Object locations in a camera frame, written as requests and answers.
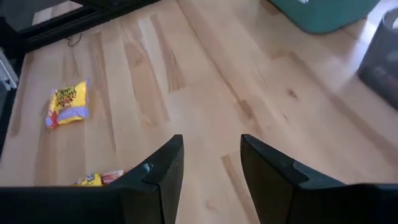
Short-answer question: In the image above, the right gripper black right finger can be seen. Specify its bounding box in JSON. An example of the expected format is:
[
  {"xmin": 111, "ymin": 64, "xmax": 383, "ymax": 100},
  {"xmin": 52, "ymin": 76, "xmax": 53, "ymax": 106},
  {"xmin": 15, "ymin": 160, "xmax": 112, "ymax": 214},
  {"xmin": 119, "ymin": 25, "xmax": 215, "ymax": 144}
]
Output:
[{"xmin": 240, "ymin": 134, "xmax": 312, "ymax": 224}]

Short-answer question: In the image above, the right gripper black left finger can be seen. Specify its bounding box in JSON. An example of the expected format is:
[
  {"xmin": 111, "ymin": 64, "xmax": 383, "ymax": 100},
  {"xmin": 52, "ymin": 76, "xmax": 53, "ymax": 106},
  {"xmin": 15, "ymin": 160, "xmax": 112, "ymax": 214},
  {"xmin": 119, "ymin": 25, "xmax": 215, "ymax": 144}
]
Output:
[{"xmin": 110, "ymin": 134, "xmax": 185, "ymax": 224}]

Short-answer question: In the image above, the Smarties candy roll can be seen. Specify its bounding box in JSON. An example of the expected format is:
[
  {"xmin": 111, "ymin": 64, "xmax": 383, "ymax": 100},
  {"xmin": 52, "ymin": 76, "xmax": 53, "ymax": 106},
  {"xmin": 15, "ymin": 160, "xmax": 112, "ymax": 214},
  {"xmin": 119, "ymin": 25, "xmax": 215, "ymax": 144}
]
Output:
[{"xmin": 99, "ymin": 169, "xmax": 131, "ymax": 187}]

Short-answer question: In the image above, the grey translucent plastic bin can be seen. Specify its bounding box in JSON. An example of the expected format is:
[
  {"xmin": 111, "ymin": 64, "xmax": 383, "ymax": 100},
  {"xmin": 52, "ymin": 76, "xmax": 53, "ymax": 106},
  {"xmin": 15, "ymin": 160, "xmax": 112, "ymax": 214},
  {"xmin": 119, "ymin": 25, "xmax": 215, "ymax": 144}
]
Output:
[{"xmin": 356, "ymin": 7, "xmax": 398, "ymax": 111}]

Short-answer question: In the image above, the dark green plastic bin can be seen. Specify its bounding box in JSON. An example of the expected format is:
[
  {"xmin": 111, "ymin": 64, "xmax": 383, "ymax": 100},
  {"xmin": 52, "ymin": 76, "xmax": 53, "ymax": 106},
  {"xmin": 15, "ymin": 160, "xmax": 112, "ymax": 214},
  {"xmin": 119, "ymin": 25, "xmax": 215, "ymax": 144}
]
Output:
[{"xmin": 269, "ymin": 0, "xmax": 382, "ymax": 35}]

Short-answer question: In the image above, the small black wire hook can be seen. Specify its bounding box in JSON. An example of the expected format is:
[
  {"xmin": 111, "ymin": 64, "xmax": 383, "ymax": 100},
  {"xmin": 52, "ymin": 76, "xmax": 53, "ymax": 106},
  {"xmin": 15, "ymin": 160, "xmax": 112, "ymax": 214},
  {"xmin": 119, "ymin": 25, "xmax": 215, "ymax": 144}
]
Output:
[{"xmin": 67, "ymin": 32, "xmax": 83, "ymax": 48}]

